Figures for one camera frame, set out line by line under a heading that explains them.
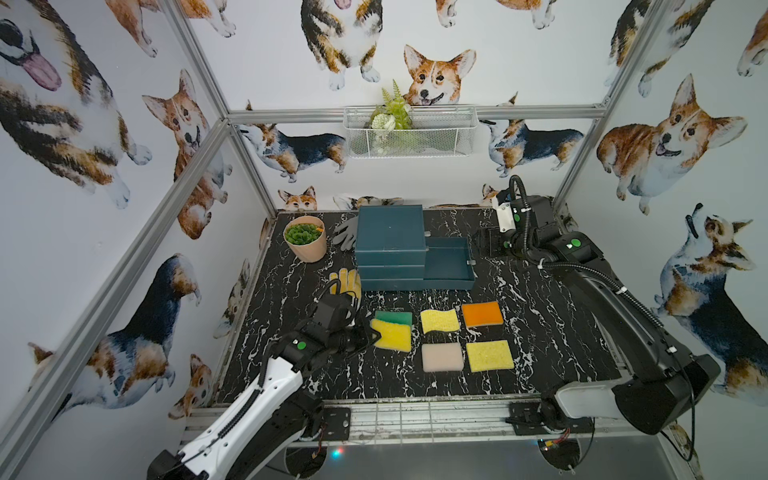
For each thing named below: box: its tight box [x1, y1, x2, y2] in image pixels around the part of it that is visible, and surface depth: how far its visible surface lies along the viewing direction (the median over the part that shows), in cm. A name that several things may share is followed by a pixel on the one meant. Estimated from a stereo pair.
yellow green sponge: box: [420, 309, 460, 334], surface depth 91 cm
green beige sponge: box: [375, 311, 413, 327], surface depth 94 cm
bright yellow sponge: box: [371, 319, 411, 352], surface depth 80 cm
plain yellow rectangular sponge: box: [466, 340, 514, 373], surface depth 85 cm
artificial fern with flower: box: [369, 79, 413, 155], surface depth 87 cm
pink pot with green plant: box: [283, 216, 327, 263], surface depth 102 cm
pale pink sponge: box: [422, 342, 464, 372], surface depth 85 cm
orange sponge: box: [461, 301, 504, 328], surface depth 95 cm
